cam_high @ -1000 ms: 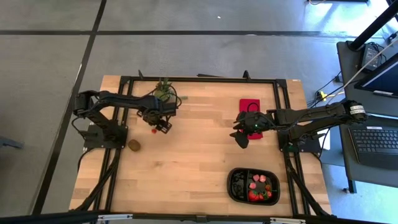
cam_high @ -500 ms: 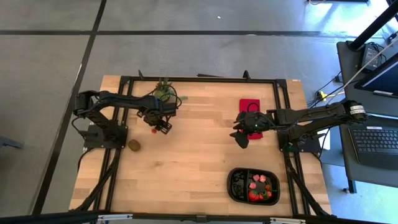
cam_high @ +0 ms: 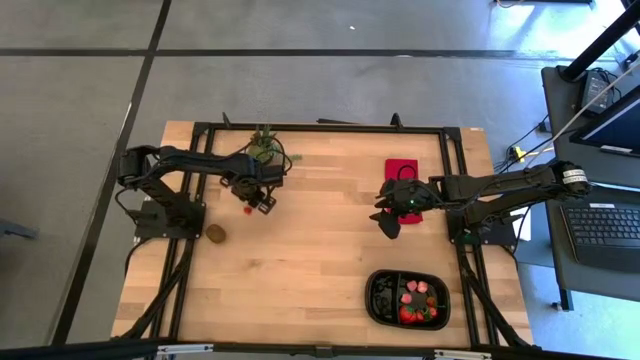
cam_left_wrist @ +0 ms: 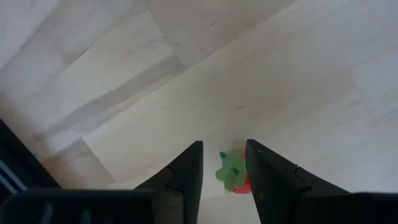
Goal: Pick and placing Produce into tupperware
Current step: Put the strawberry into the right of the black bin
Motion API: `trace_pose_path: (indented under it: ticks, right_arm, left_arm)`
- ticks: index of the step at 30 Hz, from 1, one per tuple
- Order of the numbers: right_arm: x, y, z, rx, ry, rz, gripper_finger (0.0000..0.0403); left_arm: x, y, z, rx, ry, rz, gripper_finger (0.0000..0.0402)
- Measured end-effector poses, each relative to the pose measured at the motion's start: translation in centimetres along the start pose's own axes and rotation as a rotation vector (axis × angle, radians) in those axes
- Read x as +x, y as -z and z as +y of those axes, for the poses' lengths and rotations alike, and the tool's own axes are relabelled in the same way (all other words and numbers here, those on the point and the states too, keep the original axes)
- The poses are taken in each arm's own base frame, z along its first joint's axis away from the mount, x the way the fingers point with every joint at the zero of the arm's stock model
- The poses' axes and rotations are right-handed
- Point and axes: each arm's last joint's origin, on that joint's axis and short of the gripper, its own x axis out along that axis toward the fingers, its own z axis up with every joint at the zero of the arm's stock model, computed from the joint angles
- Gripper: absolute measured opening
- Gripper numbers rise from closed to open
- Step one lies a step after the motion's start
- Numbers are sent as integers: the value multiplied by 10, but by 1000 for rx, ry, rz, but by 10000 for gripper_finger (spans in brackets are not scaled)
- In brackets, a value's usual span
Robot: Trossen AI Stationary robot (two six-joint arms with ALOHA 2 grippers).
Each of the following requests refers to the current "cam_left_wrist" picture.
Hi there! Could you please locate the small red strawberry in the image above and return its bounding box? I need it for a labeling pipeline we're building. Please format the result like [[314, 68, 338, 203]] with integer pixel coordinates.
[[215, 148, 252, 195]]

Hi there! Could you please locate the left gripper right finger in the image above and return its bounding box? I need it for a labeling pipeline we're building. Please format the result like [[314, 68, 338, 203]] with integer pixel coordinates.
[[244, 138, 351, 224]]

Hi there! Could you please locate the black aluminium table frame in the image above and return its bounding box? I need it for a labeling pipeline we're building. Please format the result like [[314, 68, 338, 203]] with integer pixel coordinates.
[[0, 119, 62, 203]]

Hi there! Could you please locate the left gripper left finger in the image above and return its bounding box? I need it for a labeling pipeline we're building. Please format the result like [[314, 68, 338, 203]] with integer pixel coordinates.
[[134, 141, 205, 224]]

